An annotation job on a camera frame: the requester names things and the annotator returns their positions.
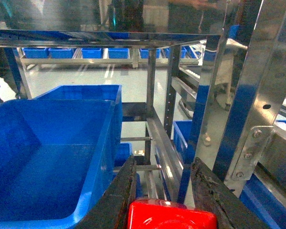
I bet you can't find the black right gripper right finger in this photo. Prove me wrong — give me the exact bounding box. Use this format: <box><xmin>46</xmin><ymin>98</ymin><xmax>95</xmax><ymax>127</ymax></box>
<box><xmin>191</xmin><ymin>157</ymin><xmax>269</xmax><ymax>229</ymax></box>

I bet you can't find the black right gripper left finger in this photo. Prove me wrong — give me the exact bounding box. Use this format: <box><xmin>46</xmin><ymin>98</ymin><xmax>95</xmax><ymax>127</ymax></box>
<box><xmin>75</xmin><ymin>156</ymin><xmax>136</xmax><ymax>229</ymax></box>

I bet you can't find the red toy block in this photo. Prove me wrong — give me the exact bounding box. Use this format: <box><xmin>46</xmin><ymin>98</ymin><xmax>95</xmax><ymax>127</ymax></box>
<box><xmin>127</xmin><ymin>198</ymin><xmax>218</xmax><ymax>229</ymax></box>

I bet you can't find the steel flow rack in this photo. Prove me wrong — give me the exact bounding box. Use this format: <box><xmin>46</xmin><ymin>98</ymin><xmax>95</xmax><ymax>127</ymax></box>
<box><xmin>0</xmin><ymin>0</ymin><xmax>286</xmax><ymax>210</ymax></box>

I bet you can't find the large blue target crate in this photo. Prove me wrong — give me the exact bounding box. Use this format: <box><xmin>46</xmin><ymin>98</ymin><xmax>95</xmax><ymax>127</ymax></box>
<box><xmin>0</xmin><ymin>100</ymin><xmax>114</xmax><ymax>229</ymax></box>

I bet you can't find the blue crate behind target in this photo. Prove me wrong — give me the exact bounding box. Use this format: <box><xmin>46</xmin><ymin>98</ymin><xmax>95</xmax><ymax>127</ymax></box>
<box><xmin>35</xmin><ymin>84</ymin><xmax>123</xmax><ymax>156</ymax></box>

